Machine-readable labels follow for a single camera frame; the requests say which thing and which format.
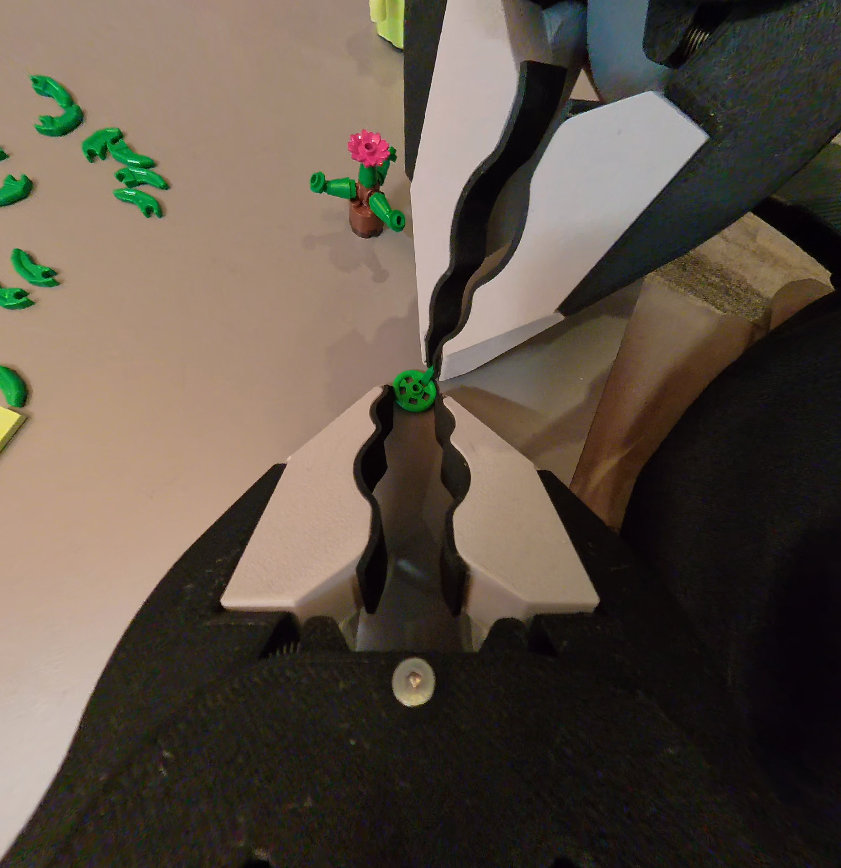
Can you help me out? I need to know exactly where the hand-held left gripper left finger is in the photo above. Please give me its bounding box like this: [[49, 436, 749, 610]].
[[220, 385, 394, 648]]

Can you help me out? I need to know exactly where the toy cactus with pink flower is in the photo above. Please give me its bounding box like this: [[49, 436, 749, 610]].
[[310, 130, 408, 240]]

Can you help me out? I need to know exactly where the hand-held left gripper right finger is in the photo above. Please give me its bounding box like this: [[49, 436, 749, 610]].
[[434, 395, 601, 651]]

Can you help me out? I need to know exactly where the yellow flat toy brick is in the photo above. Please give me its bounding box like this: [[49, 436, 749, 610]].
[[0, 406, 27, 472]]

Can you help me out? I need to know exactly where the scatter of green toy leaves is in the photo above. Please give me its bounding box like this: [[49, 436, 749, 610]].
[[0, 47, 172, 408]]

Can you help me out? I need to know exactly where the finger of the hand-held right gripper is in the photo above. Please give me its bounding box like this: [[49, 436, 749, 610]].
[[408, 0, 587, 366], [437, 0, 711, 382]]

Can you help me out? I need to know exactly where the lime green toy figure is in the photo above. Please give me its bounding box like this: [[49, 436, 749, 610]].
[[369, 0, 406, 50]]

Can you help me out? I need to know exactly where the green toy wheel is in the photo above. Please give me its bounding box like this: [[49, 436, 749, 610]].
[[393, 368, 438, 412]]

